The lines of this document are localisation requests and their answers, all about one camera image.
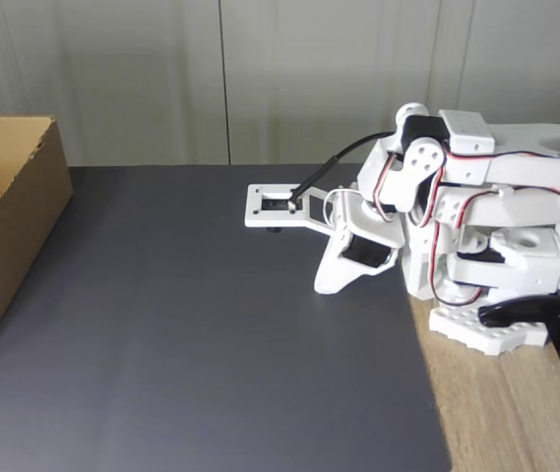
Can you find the white panelled cabinet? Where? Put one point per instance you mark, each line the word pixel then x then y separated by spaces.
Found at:
pixel 112 98

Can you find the dark grey table mat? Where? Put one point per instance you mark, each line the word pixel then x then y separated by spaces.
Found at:
pixel 161 319

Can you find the black table clamp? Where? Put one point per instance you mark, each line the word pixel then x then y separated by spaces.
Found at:
pixel 555 319

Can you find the brown cardboard box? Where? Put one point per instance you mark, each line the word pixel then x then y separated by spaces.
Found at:
pixel 18 236

